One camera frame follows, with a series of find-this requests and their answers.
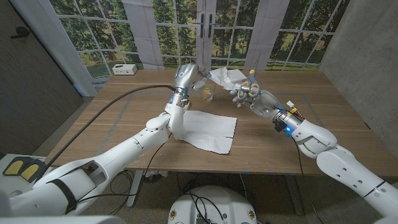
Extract printed window backdrop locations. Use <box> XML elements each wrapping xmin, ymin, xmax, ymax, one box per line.
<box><xmin>49</xmin><ymin>0</ymin><xmax>351</xmax><ymax>78</ymax></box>

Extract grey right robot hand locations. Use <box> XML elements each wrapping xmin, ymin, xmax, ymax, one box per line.
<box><xmin>229</xmin><ymin>83</ymin><xmax>303</xmax><ymax>134</ymax></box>

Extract clear drinking glass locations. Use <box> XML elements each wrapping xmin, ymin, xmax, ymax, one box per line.
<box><xmin>200</xmin><ymin>81</ymin><xmax>217</xmax><ymax>103</ymax></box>

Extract white table leg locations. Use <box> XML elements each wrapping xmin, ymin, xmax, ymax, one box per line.
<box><xmin>126</xmin><ymin>170</ymin><xmax>144</xmax><ymax>208</ymax></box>

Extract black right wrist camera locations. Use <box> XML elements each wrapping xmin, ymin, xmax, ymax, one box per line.
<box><xmin>274</xmin><ymin>119</ymin><xmax>293</xmax><ymax>137</ymax></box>

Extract black pedal with yellow pads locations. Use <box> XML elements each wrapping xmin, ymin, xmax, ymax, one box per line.
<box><xmin>2</xmin><ymin>157</ymin><xmax>49</xmax><ymax>184</ymax></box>

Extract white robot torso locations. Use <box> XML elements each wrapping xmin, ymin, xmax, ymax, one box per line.
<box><xmin>167</xmin><ymin>185</ymin><xmax>258</xmax><ymax>224</ymax></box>

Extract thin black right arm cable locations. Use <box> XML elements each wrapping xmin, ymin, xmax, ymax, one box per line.
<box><xmin>294</xmin><ymin>138</ymin><xmax>326</xmax><ymax>224</ymax></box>

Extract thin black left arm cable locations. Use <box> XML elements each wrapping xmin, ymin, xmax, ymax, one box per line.
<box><xmin>76</xmin><ymin>133</ymin><xmax>172</xmax><ymax>216</ymax></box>

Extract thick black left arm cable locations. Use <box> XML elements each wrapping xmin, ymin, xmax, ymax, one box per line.
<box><xmin>45</xmin><ymin>85</ymin><xmax>178</xmax><ymax>169</ymax></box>

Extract scissors with yellow handles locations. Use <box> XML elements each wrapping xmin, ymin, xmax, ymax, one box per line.
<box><xmin>236</xmin><ymin>52</ymin><xmax>262</xmax><ymax>100</ymax></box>

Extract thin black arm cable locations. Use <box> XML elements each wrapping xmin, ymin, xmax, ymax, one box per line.
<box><xmin>76</xmin><ymin>133</ymin><xmax>172</xmax><ymax>216</ymax></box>
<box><xmin>294</xmin><ymin>138</ymin><xmax>326</xmax><ymax>224</ymax></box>

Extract dark wooden door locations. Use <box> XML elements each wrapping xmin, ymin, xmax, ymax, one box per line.
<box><xmin>0</xmin><ymin>0</ymin><xmax>85</xmax><ymax>156</ymax></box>

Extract white socket box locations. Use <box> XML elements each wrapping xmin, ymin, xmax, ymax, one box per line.
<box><xmin>111</xmin><ymin>63</ymin><xmax>138</xmax><ymax>76</ymax></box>

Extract white cloth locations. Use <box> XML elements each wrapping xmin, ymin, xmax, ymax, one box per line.
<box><xmin>208</xmin><ymin>67</ymin><xmax>248</xmax><ymax>91</ymax></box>

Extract black torso cable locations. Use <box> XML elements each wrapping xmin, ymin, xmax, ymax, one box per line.
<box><xmin>189</xmin><ymin>192</ymin><xmax>225</xmax><ymax>224</ymax></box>

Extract crumpled white rag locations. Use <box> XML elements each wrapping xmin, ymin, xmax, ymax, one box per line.
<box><xmin>144</xmin><ymin>170</ymin><xmax>169</xmax><ymax>183</ymax></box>

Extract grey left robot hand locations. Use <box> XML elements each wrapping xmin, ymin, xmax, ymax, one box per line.
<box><xmin>174</xmin><ymin>63</ymin><xmax>213</xmax><ymax>108</ymax></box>

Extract large white paper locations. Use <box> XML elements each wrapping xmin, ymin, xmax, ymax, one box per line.
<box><xmin>173</xmin><ymin>110</ymin><xmax>238</xmax><ymax>155</ymax></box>

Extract white floor platform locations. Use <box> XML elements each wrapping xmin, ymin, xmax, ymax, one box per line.
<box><xmin>0</xmin><ymin>153</ymin><xmax>50</xmax><ymax>200</ymax></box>

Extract white shoe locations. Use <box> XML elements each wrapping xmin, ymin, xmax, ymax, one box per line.
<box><xmin>6</xmin><ymin>190</ymin><xmax>24</xmax><ymax>200</ymax></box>

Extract grey table leg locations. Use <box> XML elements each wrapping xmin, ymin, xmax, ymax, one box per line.
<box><xmin>285</xmin><ymin>174</ymin><xmax>305</xmax><ymax>216</ymax></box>

